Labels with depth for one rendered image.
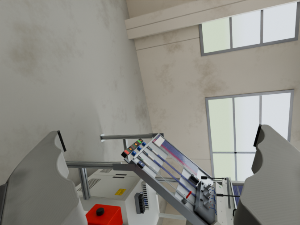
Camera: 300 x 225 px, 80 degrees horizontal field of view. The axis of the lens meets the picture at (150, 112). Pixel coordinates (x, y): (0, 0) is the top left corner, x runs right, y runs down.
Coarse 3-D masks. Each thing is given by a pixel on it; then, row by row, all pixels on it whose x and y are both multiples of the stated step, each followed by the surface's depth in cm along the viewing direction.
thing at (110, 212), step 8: (96, 208) 96; (104, 208) 96; (112, 208) 95; (120, 208) 95; (88, 216) 91; (96, 216) 90; (104, 216) 90; (112, 216) 89; (120, 216) 95; (88, 224) 87; (96, 224) 85; (104, 224) 84; (112, 224) 88; (120, 224) 94
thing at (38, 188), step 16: (48, 144) 10; (32, 160) 9; (48, 160) 9; (64, 160) 10; (16, 176) 8; (32, 176) 8; (48, 176) 8; (64, 176) 10; (16, 192) 7; (32, 192) 7; (48, 192) 7; (64, 192) 7; (16, 208) 7; (32, 208) 7; (48, 208) 7; (64, 208) 7; (80, 208) 7; (0, 224) 6; (16, 224) 6; (32, 224) 6; (48, 224) 6; (64, 224) 6; (80, 224) 7
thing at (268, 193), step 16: (272, 128) 11; (256, 144) 11; (272, 144) 9; (288, 144) 9; (256, 160) 9; (272, 160) 8; (288, 160) 8; (256, 176) 8; (272, 176) 8; (288, 176) 8; (256, 192) 7; (272, 192) 7; (288, 192) 7; (240, 208) 7; (256, 208) 6; (272, 208) 6; (288, 208) 6; (240, 224) 7; (256, 224) 6; (272, 224) 6; (288, 224) 6
